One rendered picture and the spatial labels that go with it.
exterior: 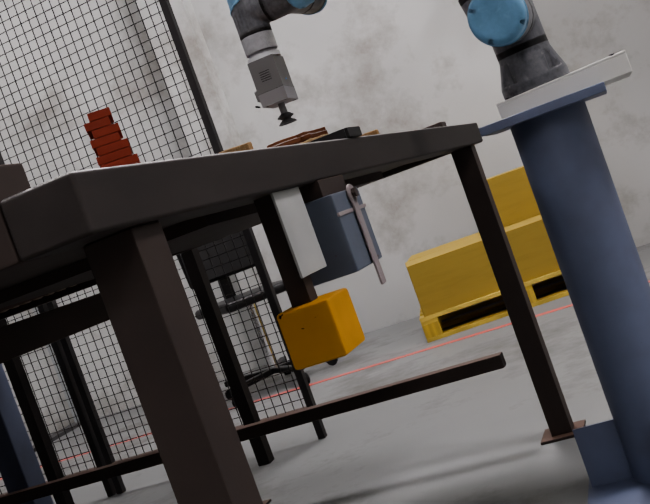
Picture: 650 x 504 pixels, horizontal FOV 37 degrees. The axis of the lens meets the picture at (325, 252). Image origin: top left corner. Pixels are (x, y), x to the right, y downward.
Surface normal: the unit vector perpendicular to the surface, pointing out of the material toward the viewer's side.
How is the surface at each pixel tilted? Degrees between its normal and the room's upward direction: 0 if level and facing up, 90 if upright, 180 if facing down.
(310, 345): 90
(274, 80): 90
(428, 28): 90
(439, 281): 90
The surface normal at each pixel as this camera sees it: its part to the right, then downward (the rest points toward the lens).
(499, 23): -0.25, 0.32
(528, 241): -0.12, 0.07
